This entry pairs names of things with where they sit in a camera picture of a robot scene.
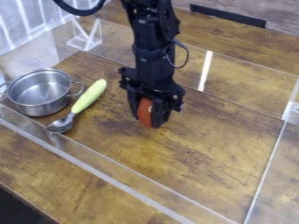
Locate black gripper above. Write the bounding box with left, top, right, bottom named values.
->
left=119, top=45, right=186, bottom=128

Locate red white plush mushroom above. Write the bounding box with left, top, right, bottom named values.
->
left=138, top=98, right=153, bottom=127

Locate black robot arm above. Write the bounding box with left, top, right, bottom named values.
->
left=119, top=0, right=186, bottom=128

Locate silver metal pot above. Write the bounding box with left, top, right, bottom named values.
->
left=0, top=68, right=85, bottom=117

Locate clear acrylic triangle stand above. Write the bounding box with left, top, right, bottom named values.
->
left=67, top=18, right=103, bottom=52

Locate clear acrylic front barrier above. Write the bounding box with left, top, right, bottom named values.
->
left=0, top=104, right=238, bottom=224

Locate black strip on table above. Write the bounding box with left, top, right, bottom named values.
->
left=190, top=3, right=268, bottom=28

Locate spoon with green handle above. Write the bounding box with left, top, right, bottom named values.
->
left=47, top=79, right=109, bottom=133

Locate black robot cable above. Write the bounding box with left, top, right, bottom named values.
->
left=51, top=0, right=109, bottom=17

